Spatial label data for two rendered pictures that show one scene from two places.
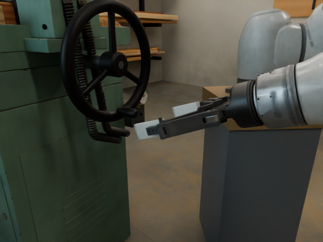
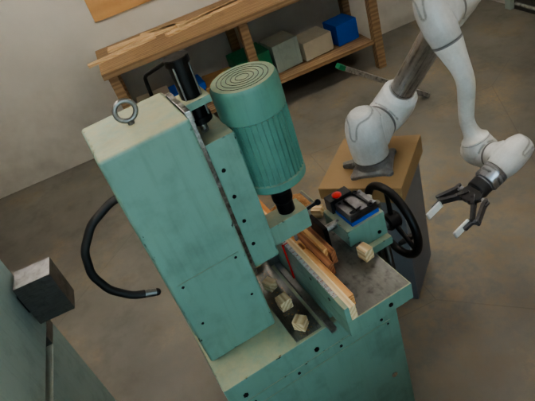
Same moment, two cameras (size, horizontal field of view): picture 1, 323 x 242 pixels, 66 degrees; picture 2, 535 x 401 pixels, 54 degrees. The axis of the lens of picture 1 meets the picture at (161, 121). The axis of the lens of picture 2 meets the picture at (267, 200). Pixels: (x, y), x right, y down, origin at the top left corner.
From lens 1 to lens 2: 1.76 m
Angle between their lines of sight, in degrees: 46
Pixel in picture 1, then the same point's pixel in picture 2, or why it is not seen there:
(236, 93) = (482, 187)
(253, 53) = (376, 145)
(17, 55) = not seen: hidden behind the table
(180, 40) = not seen: outside the picture
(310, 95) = (509, 172)
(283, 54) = (388, 134)
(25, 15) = (358, 236)
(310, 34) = (394, 114)
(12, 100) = not seen: hidden behind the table
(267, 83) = (493, 177)
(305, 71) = (502, 165)
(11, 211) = (401, 362)
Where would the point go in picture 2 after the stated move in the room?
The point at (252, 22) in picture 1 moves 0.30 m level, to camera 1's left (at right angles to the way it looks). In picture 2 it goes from (365, 126) to (336, 173)
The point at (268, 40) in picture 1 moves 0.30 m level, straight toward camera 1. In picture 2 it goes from (380, 132) to (444, 153)
